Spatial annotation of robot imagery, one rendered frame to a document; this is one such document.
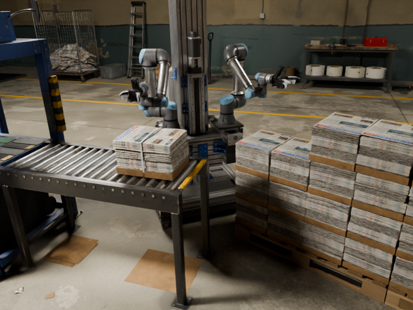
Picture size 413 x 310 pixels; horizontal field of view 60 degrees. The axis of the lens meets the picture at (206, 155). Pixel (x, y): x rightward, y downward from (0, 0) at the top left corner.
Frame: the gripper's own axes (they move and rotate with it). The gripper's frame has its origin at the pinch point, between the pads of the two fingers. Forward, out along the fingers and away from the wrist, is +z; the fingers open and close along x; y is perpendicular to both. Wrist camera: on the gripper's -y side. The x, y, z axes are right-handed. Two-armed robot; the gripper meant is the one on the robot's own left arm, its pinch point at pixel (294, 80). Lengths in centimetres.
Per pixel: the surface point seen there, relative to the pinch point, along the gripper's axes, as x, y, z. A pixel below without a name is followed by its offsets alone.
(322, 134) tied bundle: 41, 16, 46
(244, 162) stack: 52, 48, -9
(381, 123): 11, 16, 69
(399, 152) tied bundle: 37, 18, 90
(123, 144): 132, 5, -32
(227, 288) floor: 109, 110, 18
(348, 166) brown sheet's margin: 42, 32, 65
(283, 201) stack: 51, 70, 24
